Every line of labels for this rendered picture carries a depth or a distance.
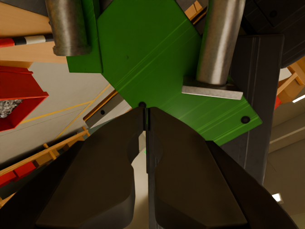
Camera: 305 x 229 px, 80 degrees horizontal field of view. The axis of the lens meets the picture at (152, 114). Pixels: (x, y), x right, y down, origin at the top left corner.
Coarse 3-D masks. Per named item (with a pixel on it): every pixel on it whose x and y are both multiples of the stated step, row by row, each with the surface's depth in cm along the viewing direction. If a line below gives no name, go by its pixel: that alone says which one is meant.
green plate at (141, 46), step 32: (128, 0) 18; (160, 0) 18; (128, 32) 20; (160, 32) 19; (192, 32) 19; (128, 64) 21; (160, 64) 21; (192, 64) 20; (128, 96) 23; (160, 96) 22; (192, 96) 22; (192, 128) 23; (224, 128) 23
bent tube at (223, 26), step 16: (208, 0) 15; (224, 0) 14; (240, 0) 14; (208, 16) 16; (224, 16) 15; (240, 16) 15; (208, 32) 16; (224, 32) 15; (208, 48) 16; (224, 48) 16; (208, 64) 17; (224, 64) 16; (192, 80) 19; (208, 80) 17; (224, 80) 17; (224, 96) 17; (240, 96) 17
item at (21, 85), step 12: (0, 72) 53; (12, 72) 57; (24, 72) 60; (0, 84) 51; (12, 84) 54; (24, 84) 58; (36, 84) 62; (0, 96) 48; (12, 96) 51; (24, 96) 55; (36, 96) 59; (0, 108) 60; (12, 108) 65; (24, 108) 66; (0, 120) 66; (12, 120) 68
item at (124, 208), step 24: (120, 120) 10; (144, 120) 11; (96, 144) 8; (120, 144) 8; (72, 168) 7; (96, 168) 7; (120, 168) 7; (72, 192) 6; (96, 192) 6; (120, 192) 6; (48, 216) 6; (72, 216) 6; (96, 216) 6; (120, 216) 6
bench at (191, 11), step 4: (192, 4) 83; (196, 4) 86; (188, 8) 84; (192, 8) 87; (196, 8) 90; (200, 8) 93; (184, 12) 85; (188, 12) 88; (192, 12) 92; (196, 12) 95; (188, 16) 93
